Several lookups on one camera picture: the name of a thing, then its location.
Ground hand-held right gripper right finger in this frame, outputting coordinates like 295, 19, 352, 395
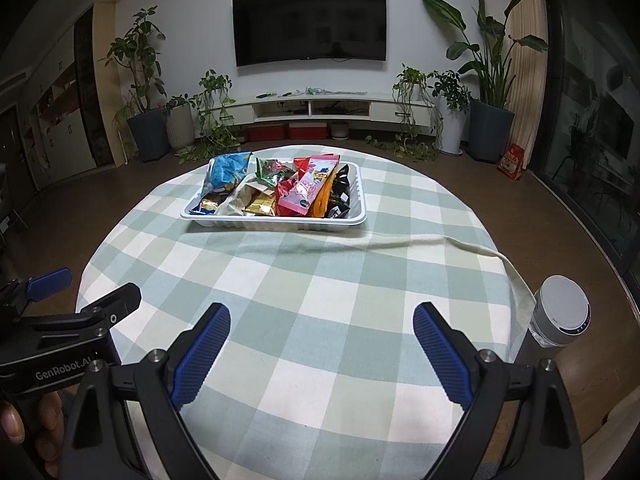
412, 301, 586, 480

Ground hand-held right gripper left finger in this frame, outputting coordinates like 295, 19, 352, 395
50, 302, 232, 480

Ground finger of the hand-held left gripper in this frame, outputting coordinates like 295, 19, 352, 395
75, 282, 142, 333
0, 267, 72, 316

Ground long white snack packet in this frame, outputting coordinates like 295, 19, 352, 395
215, 182, 256, 216

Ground gold snack packet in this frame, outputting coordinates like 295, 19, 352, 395
242, 187, 278, 217

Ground white plastic tray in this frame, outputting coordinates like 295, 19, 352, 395
181, 161, 368, 233

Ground blue snack packet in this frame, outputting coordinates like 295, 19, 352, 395
201, 151, 253, 201

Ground pink snack packet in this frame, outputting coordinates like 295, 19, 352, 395
276, 156, 341, 217

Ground orange snack packet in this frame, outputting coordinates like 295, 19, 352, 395
310, 175, 336, 218

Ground green snack packet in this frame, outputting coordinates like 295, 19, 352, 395
252, 157, 296, 188

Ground black snack packet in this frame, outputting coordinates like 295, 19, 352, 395
327, 162, 353, 220

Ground red snack packet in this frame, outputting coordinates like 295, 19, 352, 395
274, 156, 315, 206

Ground person's left hand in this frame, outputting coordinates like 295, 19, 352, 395
0, 391, 66, 445

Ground grey cylinder with white lid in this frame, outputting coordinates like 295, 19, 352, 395
515, 275, 592, 366

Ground checked tablecloth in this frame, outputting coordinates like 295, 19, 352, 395
75, 145, 533, 480

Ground white wardrobe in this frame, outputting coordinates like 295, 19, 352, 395
0, 2, 118, 196

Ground tall plant in dark pot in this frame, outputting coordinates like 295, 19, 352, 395
100, 6, 171, 163

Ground plant in ribbed grey pot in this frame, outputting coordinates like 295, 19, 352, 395
164, 94, 197, 153

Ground beige cushion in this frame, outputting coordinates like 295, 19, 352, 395
575, 385, 640, 480

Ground red paper bag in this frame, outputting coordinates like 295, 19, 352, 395
497, 143, 526, 181

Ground plant in white pot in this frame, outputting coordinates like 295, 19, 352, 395
430, 70, 471, 155

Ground red storage box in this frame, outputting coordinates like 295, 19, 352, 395
248, 124, 287, 142
288, 121, 329, 140

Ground large-leaf plant in dark pot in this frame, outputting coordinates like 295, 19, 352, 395
421, 0, 548, 162

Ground trailing green plant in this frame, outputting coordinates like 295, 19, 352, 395
367, 65, 441, 161
177, 69, 251, 163

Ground white television cabinet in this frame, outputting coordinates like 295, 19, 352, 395
227, 91, 436, 126

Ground glass sliding door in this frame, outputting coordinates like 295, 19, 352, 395
530, 0, 640, 281

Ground beige curtain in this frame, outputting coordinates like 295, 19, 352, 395
507, 0, 551, 161

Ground wall television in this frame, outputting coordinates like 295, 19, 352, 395
232, 0, 388, 67

